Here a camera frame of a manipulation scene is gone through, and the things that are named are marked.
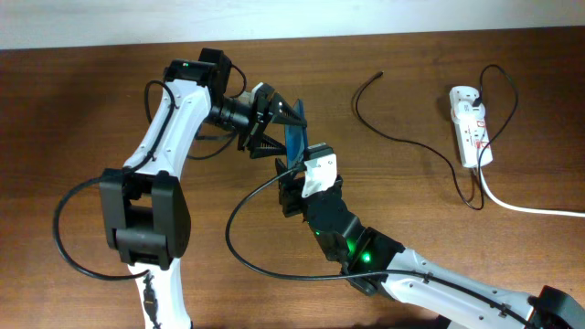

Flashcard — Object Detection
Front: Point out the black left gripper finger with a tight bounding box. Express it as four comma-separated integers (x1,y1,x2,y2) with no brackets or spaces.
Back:
269,93,307,127
249,133,287,159

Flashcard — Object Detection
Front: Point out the blue Samsung Galaxy smartphone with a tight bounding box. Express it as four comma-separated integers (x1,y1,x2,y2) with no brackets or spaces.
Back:
284,99,307,167

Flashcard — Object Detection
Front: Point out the black USB charging cable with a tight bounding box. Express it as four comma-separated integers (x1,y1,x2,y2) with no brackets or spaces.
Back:
354,63,520,211

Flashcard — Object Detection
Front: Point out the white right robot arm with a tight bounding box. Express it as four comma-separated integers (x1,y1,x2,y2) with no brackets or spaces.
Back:
277,140,584,328

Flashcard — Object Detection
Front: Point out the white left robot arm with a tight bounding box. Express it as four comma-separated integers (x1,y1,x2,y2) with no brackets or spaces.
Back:
100,48,306,328

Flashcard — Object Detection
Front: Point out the white USB charger adapter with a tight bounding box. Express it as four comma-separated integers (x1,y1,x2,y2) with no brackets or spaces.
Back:
449,86,485,123

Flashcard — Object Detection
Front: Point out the white power strip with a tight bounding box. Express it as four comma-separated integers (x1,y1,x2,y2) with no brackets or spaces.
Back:
453,118,493,168

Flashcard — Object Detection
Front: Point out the white power strip cord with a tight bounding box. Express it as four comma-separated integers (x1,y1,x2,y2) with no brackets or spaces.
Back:
474,166,585,218

